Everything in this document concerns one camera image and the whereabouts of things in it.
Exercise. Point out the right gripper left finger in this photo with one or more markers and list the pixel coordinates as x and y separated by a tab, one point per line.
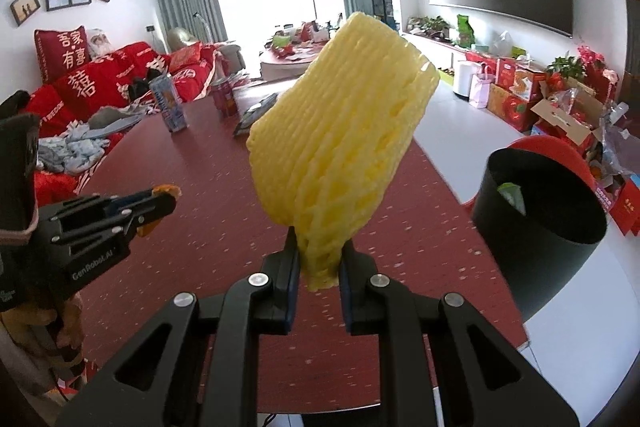
195	362

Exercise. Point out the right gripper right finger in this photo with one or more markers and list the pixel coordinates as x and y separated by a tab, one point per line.
441	362

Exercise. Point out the orange peel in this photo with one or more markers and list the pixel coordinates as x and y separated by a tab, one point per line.
163	202

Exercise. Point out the green plastic bag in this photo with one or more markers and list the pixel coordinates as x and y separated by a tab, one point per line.
512	193

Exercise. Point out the a2 milk powder sachet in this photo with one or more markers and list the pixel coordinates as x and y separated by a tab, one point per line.
254	113

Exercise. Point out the black round trash bin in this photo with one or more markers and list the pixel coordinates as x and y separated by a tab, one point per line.
539	253

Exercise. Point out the person left hand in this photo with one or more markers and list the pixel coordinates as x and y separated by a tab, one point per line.
53	335

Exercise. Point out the red covered sofa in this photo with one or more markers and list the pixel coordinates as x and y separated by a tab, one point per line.
82	114

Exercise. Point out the tall blue drink can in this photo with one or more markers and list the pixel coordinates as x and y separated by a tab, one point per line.
167	99

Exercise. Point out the red gift bag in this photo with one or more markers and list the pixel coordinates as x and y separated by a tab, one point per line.
626	210

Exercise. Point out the red drink can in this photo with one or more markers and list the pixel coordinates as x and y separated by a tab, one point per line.
221	91

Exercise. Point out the red plastic stool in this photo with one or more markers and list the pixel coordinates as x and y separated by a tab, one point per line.
554	149

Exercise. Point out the apple print gift box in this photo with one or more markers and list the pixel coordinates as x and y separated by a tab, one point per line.
512	109

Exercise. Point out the open cardboard box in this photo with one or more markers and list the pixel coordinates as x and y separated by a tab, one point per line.
574	113

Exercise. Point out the pink gift bag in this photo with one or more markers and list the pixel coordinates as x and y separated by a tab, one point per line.
481	81

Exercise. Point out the white cylinder appliance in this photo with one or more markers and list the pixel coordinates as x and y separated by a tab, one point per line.
463	73

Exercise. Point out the round red side table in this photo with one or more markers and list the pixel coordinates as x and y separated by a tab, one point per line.
276	64

